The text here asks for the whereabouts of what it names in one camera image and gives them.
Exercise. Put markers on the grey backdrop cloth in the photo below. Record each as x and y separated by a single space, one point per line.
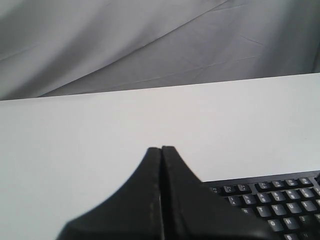
67 47

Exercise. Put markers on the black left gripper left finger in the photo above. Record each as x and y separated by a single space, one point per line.
133 212

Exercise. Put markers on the black acer keyboard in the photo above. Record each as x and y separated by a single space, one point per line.
289 203

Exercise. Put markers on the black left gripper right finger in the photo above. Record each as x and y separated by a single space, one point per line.
191 211

